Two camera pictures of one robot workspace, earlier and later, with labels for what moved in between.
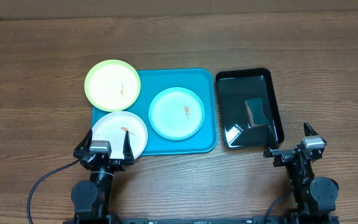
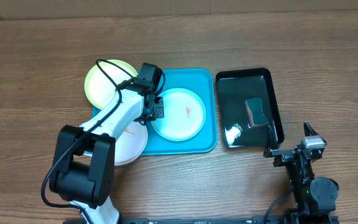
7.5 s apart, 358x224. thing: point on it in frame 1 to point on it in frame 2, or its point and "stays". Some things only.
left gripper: [118, 165] to [159, 112]
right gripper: [285, 155] stays
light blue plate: [176, 112] stays
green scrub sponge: [258, 119] stays
